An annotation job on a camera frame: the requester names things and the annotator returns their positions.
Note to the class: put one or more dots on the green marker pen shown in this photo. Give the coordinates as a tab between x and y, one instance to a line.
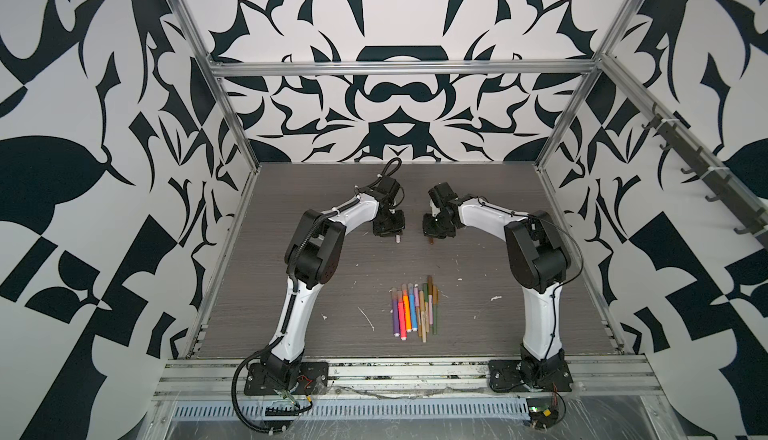
435	305

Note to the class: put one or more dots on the blue marker pen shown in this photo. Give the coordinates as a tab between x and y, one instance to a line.
412	308

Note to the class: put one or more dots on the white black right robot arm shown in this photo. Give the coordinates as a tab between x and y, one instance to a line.
538	259

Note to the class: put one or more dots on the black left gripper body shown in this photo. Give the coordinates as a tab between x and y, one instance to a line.
394	225

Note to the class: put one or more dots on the brown capped pink marker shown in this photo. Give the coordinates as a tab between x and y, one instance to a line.
430	290

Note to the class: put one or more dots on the orange marker pen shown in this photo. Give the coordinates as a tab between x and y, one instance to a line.
406	308

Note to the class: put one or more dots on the small circuit board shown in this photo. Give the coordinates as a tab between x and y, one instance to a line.
545	417

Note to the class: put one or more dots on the pink red marker pen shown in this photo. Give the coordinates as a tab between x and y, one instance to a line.
401	316

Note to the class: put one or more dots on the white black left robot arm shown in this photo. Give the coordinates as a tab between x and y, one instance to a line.
312	258

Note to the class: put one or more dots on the black wall hook rack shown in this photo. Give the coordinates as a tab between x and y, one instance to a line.
702	164

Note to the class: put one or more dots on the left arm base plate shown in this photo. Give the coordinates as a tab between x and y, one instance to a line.
304	378

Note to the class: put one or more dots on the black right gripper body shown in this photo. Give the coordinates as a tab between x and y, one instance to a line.
436	227

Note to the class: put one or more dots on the purple marker pen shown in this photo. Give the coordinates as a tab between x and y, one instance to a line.
395	313

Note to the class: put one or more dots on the tan marker pen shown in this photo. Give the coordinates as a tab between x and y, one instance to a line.
423	322

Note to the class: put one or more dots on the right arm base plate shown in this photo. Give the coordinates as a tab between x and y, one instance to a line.
530	375

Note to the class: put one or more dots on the white slotted cable duct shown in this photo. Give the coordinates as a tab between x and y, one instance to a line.
508	408

